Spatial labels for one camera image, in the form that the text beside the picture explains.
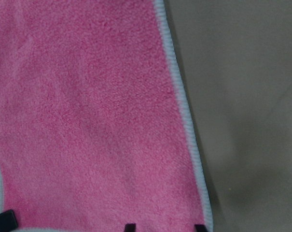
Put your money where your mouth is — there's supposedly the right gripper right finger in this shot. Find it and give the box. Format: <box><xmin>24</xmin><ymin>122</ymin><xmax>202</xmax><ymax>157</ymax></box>
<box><xmin>194</xmin><ymin>224</ymin><xmax>208</xmax><ymax>232</ymax></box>

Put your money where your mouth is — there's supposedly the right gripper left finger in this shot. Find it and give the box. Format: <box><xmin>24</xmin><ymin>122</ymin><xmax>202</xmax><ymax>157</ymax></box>
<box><xmin>125</xmin><ymin>223</ymin><xmax>136</xmax><ymax>232</ymax></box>

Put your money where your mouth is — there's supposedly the pink and grey towel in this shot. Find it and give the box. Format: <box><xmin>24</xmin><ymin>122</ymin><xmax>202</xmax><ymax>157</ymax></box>
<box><xmin>0</xmin><ymin>0</ymin><xmax>213</xmax><ymax>232</ymax></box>

